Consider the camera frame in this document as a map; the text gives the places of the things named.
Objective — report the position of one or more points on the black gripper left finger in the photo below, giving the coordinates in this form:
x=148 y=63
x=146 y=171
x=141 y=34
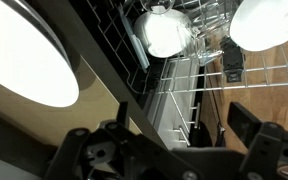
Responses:
x=134 y=156

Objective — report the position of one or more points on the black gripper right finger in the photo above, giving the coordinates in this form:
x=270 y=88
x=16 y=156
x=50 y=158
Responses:
x=264 y=153

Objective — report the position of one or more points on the white dinner plate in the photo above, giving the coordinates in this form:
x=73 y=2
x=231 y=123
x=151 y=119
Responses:
x=57 y=41
x=27 y=56

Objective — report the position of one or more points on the white drawer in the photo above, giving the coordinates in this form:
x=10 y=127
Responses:
x=159 y=110

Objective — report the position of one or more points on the white lower cabinet door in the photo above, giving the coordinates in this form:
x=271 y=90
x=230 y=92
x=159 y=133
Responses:
x=187 y=83

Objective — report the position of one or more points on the black rack clip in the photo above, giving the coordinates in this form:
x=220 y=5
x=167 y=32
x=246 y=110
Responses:
x=233 y=60

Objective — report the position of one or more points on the blue-rimmed container lid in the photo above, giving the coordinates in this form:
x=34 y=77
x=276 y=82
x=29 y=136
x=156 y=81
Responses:
x=135 y=43

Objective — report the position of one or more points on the white bowl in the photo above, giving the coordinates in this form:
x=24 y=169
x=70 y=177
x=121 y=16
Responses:
x=264 y=23
x=160 y=33

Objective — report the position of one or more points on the clear glass jar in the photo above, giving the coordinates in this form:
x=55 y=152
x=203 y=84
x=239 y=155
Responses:
x=200 y=36

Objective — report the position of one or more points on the clear drinking glass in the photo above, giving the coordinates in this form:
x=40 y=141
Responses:
x=157 y=6

